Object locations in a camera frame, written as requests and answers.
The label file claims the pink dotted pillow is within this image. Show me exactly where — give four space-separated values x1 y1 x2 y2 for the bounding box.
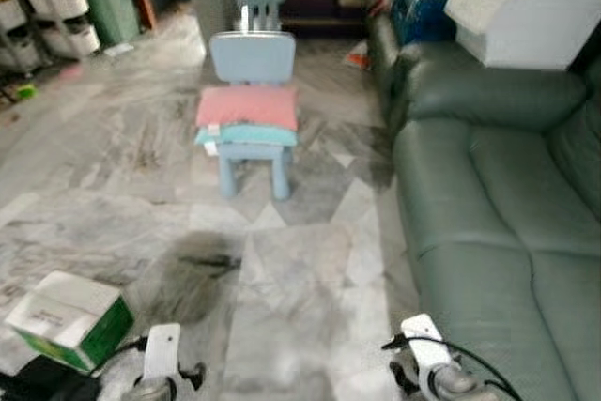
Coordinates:
195 85 300 131

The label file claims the green leather three-seat sofa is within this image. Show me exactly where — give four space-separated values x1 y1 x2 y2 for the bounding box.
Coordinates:
390 39 601 401

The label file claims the green and white cardboard box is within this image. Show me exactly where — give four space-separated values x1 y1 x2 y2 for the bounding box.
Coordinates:
4 270 135 371

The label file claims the teal cushion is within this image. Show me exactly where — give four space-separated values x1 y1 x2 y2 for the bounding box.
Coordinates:
194 124 299 149

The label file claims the orange snack packet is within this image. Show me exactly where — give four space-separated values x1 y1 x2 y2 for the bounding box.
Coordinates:
343 41 372 70

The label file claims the grey trash bin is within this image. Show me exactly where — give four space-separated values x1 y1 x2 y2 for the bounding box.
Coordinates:
183 0 240 40

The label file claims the green plastic bin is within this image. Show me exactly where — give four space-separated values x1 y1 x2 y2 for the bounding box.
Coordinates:
85 0 142 45

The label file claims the white storage box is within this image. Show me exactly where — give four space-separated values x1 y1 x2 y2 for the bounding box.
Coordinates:
444 0 601 71

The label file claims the shelf with white bins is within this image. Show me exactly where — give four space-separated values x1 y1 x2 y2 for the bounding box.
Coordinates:
0 0 102 73

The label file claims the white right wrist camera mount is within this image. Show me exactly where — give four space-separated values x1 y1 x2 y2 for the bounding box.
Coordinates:
399 314 454 374

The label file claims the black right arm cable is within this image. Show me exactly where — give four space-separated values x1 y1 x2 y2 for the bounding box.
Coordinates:
382 333 522 401

